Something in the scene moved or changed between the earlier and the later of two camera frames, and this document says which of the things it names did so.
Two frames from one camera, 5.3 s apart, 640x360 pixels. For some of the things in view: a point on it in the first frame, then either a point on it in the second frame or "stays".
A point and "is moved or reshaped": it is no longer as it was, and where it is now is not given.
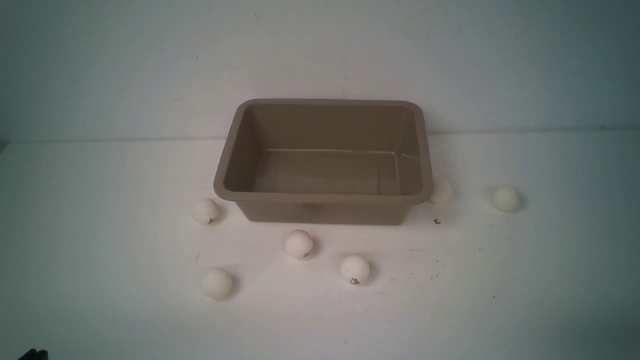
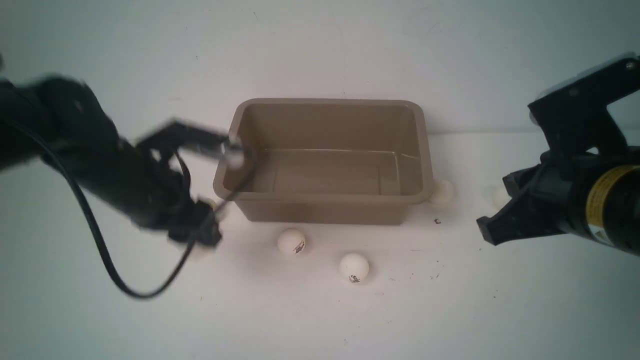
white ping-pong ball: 355,269 stays
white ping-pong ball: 443,192 stays
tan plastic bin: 325,160 stays
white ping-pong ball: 216,284 -> 235,158
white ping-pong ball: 298,244 is moved or reshaped
